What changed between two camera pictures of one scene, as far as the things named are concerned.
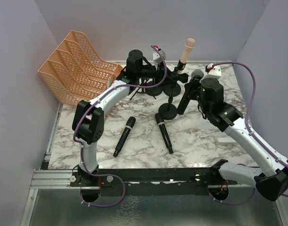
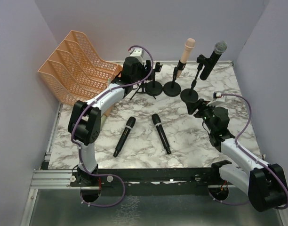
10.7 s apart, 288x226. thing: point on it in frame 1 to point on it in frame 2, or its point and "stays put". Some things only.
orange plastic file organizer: [73, 74] stays put
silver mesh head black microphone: [196, 75] to [220, 47]
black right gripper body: [196, 88] to [197, 105]
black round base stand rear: [154, 91] stays put
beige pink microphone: [189, 44] stays put
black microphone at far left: [129, 125] stays put
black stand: [168, 111] to [191, 94]
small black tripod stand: [141, 90] stays put
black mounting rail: [149, 181] stays put
